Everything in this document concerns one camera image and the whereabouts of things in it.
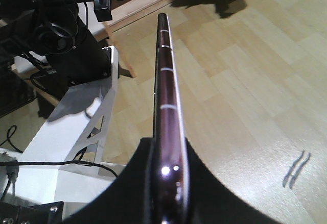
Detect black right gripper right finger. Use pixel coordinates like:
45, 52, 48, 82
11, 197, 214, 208
186, 140, 277, 223

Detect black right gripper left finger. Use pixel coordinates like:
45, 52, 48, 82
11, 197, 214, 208
63, 137, 155, 223

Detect black foldable phone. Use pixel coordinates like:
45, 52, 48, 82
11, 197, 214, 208
150, 13, 190, 223

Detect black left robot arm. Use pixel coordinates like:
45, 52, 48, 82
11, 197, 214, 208
1, 0, 128, 223

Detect wooden low shelf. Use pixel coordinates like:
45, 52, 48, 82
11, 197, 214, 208
97, 0, 175, 78

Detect black base cable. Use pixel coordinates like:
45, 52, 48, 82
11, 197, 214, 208
0, 125, 120, 202

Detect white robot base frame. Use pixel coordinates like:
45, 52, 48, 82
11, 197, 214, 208
1, 46, 119, 204

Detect black bracket with screws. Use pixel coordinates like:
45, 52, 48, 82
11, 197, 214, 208
1, 202, 64, 223

